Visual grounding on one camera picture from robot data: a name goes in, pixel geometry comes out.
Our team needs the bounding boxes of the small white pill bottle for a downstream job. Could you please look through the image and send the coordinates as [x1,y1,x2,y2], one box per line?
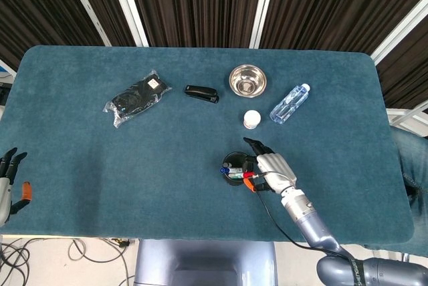
[243,109,262,130]

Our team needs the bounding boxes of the stainless steel bowl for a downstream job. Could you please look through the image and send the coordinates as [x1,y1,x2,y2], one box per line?
[228,63,268,98]

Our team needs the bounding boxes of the left black-fingered robot hand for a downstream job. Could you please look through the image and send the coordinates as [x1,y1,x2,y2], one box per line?
[0,147,33,228]

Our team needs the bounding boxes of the black round pen holder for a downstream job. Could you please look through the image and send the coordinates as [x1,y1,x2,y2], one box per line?
[222,151,255,187]

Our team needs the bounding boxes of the black item in plastic bag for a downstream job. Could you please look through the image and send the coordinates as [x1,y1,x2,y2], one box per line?
[102,69,173,129]

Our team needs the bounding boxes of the blue-grey robot torso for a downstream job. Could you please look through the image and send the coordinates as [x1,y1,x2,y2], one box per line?
[133,239,279,286]

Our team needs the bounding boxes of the white metal frame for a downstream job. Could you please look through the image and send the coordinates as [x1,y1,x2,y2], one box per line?
[385,104,428,137]

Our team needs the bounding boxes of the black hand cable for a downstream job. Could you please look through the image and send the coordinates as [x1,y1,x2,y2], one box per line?
[251,171,342,256]

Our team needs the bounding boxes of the black stapler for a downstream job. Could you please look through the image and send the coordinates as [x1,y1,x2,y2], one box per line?
[183,84,220,104]

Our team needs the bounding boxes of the grey floor cable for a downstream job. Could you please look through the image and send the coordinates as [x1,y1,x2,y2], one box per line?
[68,237,136,286]

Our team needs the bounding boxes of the white frame post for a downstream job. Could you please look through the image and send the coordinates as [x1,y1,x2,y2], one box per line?
[105,0,150,48]
[248,0,280,49]
[370,0,428,65]
[61,0,112,47]

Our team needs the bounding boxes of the teal blue table cloth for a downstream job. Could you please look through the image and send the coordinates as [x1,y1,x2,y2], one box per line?
[0,44,415,245]

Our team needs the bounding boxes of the clear plastic water bottle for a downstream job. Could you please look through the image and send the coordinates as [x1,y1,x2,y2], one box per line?
[269,83,311,126]

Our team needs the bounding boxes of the blue jeans leg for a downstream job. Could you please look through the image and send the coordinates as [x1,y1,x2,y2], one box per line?
[389,125,428,257]

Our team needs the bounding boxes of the right black-fingered robot hand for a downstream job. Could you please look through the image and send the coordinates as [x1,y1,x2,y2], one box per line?
[241,136,298,194]

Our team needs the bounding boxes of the black floor cables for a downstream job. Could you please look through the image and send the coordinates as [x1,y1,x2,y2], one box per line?
[0,236,31,286]

